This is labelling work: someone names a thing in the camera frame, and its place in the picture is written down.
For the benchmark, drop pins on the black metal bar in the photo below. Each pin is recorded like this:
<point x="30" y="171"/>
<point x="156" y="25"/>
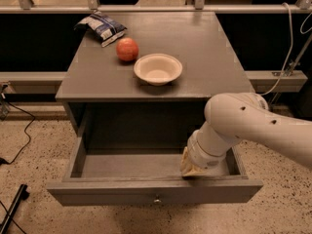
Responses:
<point x="21" y="195"/>

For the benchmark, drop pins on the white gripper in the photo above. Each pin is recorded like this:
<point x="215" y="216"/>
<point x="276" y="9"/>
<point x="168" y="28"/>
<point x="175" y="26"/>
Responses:
<point x="205" y="155"/>

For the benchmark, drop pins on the blue white chip bag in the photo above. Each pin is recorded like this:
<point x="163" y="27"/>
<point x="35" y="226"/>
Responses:
<point x="105" y="28"/>

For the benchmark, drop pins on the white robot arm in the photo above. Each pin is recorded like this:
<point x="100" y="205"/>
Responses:
<point x="231" y="118"/>

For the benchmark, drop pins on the grey top drawer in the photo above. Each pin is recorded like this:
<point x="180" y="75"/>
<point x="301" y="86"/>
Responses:
<point x="133" y="159"/>

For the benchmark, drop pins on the white paper bowl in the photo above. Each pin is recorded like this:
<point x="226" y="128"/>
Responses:
<point x="158" y="69"/>

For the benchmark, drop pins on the grey wooden drawer cabinet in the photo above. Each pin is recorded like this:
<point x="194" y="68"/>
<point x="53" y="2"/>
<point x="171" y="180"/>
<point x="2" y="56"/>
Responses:
<point x="112" y="110"/>

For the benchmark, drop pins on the red apple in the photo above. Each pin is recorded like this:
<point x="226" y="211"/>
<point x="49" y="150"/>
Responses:
<point x="127" y="49"/>

